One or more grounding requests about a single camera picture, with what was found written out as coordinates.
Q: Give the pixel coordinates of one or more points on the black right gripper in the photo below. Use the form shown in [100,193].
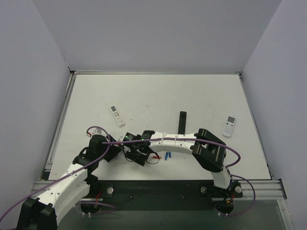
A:
[138,155]

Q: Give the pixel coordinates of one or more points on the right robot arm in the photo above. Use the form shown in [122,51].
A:
[208,150]

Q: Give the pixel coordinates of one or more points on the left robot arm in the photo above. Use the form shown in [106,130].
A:
[46,211]

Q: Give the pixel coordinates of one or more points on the slim white remote control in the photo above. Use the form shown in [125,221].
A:
[117,116]

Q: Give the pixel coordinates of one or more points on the black remote control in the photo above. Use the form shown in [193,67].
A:
[182,122]

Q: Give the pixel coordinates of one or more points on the small white remote control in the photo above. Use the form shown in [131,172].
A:
[229,126]

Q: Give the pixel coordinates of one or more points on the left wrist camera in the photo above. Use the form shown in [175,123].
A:
[97,131]

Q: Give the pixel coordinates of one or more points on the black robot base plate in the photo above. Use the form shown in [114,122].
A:
[159,195]

